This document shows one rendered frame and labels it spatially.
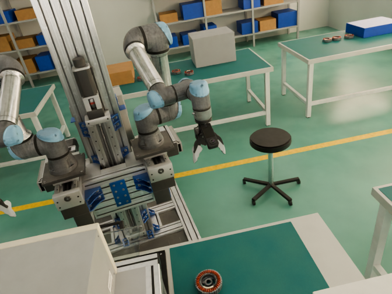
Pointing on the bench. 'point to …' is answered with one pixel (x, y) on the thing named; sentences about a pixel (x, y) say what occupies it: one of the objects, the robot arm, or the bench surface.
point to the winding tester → (58, 263)
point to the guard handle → (114, 224)
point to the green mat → (250, 263)
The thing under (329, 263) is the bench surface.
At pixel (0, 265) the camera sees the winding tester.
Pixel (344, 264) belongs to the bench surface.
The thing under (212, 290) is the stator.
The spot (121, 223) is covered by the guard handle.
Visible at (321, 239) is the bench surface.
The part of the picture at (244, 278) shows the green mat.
